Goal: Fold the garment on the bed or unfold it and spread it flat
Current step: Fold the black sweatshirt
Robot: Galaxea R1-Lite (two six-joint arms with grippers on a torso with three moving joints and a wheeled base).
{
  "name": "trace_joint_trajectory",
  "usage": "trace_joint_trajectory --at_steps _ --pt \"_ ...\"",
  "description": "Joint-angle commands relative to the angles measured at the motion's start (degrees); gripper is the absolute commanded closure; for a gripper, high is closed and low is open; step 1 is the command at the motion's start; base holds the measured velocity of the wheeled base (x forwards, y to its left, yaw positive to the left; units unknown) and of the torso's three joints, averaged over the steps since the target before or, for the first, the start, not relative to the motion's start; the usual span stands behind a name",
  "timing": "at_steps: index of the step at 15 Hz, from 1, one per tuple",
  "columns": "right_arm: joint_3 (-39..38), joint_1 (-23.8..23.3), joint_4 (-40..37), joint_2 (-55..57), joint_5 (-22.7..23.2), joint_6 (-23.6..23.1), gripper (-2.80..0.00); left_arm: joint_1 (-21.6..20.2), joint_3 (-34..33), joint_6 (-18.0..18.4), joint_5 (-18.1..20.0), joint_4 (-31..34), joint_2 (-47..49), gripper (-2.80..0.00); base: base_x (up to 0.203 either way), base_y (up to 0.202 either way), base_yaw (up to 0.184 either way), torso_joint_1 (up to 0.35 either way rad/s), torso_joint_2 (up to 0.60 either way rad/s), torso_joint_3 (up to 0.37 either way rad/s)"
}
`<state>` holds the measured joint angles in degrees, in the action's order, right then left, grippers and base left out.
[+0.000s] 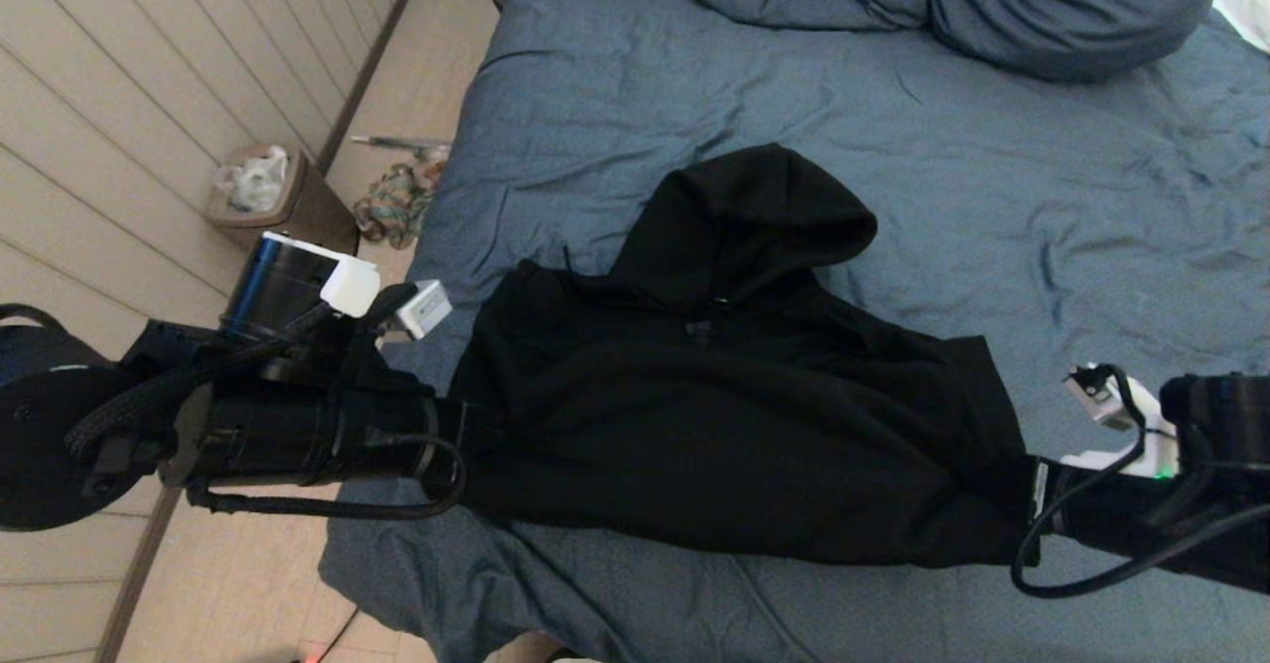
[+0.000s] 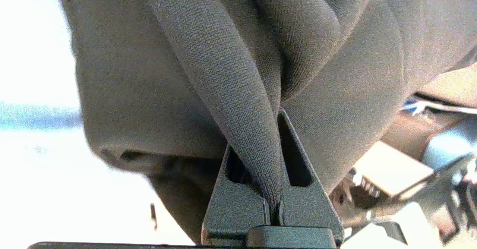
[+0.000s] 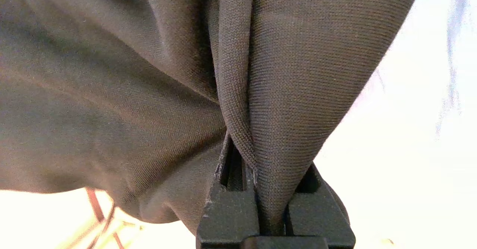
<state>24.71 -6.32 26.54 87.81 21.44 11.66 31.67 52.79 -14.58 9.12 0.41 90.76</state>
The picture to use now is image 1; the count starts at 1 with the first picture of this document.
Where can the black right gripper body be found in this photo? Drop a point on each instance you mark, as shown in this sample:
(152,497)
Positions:
(1047,499)

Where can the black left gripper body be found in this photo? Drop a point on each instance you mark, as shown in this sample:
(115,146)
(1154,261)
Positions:
(446,445)

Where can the black garment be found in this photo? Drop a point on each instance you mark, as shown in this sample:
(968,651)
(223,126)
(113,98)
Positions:
(744,395)

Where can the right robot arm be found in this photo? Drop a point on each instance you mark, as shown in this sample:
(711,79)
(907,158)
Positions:
(1191,524)

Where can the colourful rag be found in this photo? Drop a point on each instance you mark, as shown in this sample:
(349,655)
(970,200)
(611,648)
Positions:
(392,206)

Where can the brown trash bin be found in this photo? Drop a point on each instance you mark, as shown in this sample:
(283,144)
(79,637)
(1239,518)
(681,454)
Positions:
(308,211)

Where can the thin stick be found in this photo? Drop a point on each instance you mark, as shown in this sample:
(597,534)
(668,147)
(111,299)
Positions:
(397,140)

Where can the clear plastic bin bag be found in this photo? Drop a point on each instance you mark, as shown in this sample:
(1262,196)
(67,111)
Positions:
(253,182)

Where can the blue bed sheet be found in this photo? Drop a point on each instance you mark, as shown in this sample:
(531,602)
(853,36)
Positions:
(1042,147)

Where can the blue pillow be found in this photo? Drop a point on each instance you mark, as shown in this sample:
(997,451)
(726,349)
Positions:
(1072,8)

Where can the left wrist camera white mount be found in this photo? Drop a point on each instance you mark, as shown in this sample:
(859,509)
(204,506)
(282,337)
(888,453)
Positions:
(298,291)

